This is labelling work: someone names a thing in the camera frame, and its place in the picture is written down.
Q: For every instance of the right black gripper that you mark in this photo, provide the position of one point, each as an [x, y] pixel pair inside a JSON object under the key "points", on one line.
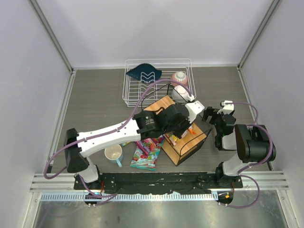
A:
{"points": [[215, 116]]}

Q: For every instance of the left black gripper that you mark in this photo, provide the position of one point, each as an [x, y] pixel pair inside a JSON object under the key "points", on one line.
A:
{"points": [[181, 126]]}

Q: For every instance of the orange fruits candy bag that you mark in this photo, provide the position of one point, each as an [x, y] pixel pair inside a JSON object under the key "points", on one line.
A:
{"points": [[174, 139]]}

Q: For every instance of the wooden two-tier wire shelf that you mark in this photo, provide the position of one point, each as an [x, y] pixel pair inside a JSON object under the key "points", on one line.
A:
{"points": [[160, 96]]}

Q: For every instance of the purple berries candy bag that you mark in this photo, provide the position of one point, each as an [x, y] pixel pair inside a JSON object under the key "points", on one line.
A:
{"points": [[148, 145]]}

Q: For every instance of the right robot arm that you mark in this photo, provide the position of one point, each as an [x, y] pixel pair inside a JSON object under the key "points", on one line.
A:
{"points": [[251, 144]]}

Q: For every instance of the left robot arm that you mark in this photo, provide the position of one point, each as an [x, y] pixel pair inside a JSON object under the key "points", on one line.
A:
{"points": [[79, 146]]}

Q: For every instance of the teal mint candy bag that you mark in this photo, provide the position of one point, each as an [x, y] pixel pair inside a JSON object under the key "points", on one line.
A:
{"points": [[147, 162]]}

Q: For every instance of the white bowl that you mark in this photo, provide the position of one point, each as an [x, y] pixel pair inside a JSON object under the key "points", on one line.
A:
{"points": [[179, 93]]}

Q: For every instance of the pink patterned bowl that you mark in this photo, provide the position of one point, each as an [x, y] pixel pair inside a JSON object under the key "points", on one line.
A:
{"points": [[179, 77]]}

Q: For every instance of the dark blue leaf plate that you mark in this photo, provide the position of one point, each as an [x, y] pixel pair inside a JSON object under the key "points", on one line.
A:
{"points": [[145, 72]]}

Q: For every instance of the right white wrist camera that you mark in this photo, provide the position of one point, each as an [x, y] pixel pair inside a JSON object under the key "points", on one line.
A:
{"points": [[227, 107]]}

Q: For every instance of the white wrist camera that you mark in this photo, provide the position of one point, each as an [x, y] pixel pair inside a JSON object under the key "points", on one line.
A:
{"points": [[194, 107], [227, 107]]}

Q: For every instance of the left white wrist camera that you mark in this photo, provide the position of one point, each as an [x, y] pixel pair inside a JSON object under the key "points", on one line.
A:
{"points": [[194, 107]]}

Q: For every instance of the white wire dish rack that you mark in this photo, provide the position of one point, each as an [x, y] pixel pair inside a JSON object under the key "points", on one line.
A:
{"points": [[133, 89]]}

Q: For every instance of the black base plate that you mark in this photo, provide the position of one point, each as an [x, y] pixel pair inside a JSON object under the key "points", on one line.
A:
{"points": [[159, 183]]}

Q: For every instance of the white slotted cable duct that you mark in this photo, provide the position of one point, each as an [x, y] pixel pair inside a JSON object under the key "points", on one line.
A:
{"points": [[83, 196]]}

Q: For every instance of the aluminium rail frame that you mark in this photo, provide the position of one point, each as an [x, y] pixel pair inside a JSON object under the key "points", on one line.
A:
{"points": [[98, 36]]}

